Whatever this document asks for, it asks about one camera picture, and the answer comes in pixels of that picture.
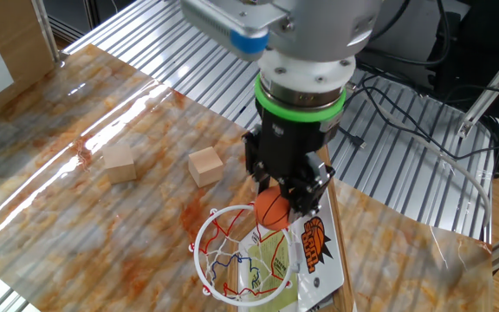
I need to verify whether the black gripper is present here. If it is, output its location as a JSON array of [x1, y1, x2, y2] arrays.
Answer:
[[243, 111, 341, 217]]

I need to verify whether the brown wooden board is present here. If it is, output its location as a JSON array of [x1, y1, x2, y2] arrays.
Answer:
[[0, 0, 55, 129]]

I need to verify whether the silver wrist camera blue tape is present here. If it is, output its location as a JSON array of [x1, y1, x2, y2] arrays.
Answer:
[[178, 0, 292, 62]]

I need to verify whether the small orange basketball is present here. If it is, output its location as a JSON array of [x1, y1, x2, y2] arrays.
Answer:
[[253, 185, 296, 231]]

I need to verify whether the wooden picture frame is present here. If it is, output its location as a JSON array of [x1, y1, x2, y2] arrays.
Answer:
[[227, 145, 357, 312]]

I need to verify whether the white cable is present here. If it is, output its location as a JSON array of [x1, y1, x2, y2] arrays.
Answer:
[[377, 107, 493, 244]]

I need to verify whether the black chair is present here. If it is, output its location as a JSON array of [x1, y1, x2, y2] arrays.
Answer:
[[426, 0, 499, 144]]

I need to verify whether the white backboard with basketball logo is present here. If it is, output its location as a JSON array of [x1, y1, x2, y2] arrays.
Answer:
[[290, 190, 346, 311]]

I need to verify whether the light wooden cube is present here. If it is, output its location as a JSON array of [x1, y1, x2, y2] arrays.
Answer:
[[102, 144, 138, 185], [187, 146, 225, 188]]

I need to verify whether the orange marble pattern mat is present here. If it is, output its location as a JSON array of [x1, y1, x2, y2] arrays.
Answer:
[[0, 42, 493, 312]]

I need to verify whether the black cable bundle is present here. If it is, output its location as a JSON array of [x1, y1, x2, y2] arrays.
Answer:
[[340, 0, 499, 161]]

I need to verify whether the white hoop with net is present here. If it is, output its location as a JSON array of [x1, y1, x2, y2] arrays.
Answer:
[[188, 204, 305, 308]]

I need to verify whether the black usb cable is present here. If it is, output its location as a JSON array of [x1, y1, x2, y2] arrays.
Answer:
[[338, 123, 368, 151]]

